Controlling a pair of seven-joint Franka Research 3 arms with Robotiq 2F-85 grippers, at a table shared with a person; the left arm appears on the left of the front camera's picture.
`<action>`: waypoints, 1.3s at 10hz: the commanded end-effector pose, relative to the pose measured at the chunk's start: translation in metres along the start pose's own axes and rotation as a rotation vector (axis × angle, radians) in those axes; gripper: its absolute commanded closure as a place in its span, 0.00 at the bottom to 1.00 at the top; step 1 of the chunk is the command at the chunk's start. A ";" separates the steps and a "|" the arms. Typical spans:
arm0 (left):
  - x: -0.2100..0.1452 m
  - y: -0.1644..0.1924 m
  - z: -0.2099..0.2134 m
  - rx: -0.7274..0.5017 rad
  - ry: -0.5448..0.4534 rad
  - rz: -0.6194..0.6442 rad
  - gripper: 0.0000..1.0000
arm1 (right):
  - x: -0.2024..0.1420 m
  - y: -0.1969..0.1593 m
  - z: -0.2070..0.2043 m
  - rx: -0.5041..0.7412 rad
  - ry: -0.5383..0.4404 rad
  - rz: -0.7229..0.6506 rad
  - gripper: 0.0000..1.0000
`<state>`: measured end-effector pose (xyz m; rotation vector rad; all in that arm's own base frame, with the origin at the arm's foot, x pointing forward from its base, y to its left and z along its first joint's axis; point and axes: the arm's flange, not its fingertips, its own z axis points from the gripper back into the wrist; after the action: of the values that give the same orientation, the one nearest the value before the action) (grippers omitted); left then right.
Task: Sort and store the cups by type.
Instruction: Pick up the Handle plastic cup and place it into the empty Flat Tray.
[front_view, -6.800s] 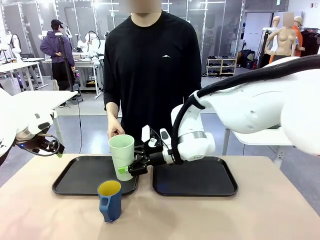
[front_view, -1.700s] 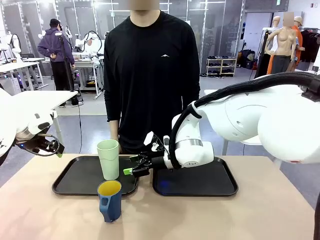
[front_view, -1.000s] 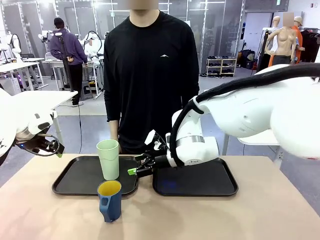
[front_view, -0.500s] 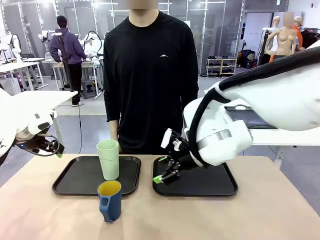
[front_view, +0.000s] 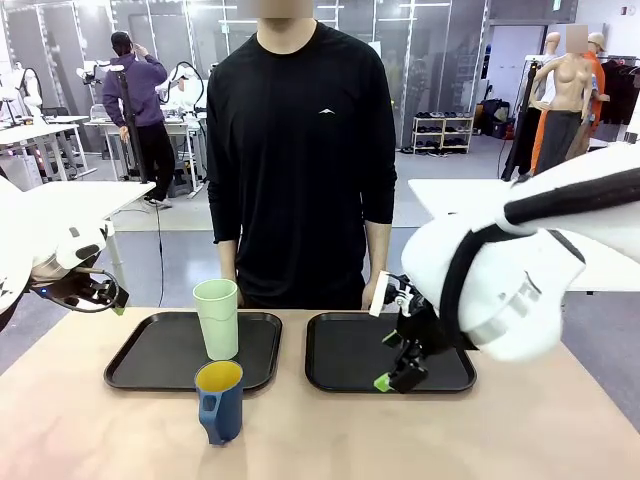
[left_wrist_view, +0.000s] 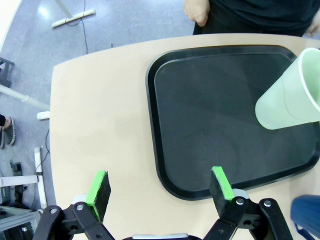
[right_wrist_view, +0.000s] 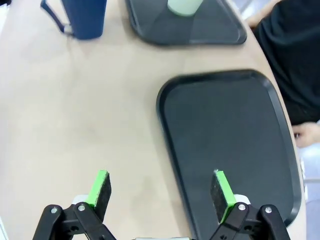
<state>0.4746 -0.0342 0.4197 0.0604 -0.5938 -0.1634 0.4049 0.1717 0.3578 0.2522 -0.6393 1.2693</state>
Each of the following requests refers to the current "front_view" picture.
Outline person's left forearm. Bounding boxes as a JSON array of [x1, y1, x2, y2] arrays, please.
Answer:
[[363, 221, 395, 287]]

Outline rack of dark clothes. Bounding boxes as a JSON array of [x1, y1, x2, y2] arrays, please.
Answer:
[[598, 55, 640, 127]]

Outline person's right forearm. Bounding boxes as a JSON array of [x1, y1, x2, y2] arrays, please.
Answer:
[[217, 238, 239, 282]]

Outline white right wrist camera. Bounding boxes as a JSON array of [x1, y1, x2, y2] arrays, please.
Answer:
[[368, 270, 397, 318]]

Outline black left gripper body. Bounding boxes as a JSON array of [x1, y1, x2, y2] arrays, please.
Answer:
[[28, 268, 119, 313]]

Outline background white workbench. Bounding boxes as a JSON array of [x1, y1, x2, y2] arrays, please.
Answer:
[[83, 103, 208, 199]]

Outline long white side table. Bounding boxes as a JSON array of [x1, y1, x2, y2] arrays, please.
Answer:
[[408, 178, 640, 294]]

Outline tall pale green cup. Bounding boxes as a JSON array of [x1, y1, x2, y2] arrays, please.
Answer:
[[192, 278, 240, 362]]

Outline mannequin in orange clothes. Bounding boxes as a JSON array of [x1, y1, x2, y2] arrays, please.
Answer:
[[583, 31, 612, 139]]

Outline person in purple hoodie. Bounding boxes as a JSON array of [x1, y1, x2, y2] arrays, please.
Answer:
[[101, 30, 177, 210]]

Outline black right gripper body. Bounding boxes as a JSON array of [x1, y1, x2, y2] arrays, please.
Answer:
[[393, 297, 452, 362]]

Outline white shoe rack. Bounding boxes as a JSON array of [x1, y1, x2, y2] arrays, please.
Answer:
[[411, 112, 475, 156]]

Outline black plastic serving tray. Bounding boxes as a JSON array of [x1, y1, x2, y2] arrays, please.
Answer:
[[103, 311, 284, 393], [304, 312, 478, 395]]

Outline person's left hand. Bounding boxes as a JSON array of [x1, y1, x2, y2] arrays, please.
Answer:
[[360, 279, 387, 312]]

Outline blue mug yellow inside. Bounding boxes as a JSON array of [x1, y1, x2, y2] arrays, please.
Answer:
[[194, 360, 246, 447]]

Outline background white desk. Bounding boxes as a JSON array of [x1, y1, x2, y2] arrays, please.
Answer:
[[0, 114, 97, 182]]

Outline bare mannequin grey trousers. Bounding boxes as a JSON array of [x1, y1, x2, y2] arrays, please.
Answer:
[[529, 24, 600, 175]]

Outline person in black shirt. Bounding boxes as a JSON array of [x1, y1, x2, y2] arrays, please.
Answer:
[[205, 17, 399, 310]]

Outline black camera pole stand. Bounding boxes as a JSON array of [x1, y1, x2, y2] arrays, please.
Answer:
[[108, 64, 151, 184]]

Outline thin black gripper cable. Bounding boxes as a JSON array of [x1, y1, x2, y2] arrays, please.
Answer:
[[29, 268, 122, 314]]

